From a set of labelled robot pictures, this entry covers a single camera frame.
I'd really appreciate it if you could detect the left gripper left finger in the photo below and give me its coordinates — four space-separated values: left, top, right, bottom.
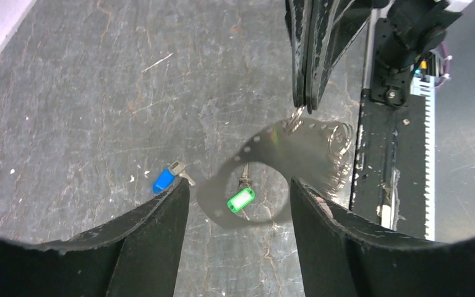
0 180 190 296

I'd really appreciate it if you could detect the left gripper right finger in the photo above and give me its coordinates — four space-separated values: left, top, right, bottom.
290 178 475 296

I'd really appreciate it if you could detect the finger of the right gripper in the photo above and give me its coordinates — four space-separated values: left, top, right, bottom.
285 0 313 108
305 0 372 113

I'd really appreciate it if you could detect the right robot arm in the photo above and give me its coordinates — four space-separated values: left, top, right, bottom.
285 1 468 113

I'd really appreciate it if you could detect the blue tagged key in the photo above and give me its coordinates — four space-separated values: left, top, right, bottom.
152 160 195 195

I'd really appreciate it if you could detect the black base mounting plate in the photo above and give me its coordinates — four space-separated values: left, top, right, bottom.
349 17 426 239

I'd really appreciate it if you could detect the green tagged key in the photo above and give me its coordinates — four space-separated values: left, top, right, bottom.
227 163 255 213

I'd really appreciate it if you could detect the white slotted cable duct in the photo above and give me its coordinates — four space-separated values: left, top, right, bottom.
411 75 436 241

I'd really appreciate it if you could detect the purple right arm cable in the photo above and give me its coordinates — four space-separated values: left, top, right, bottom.
436 41 453 88

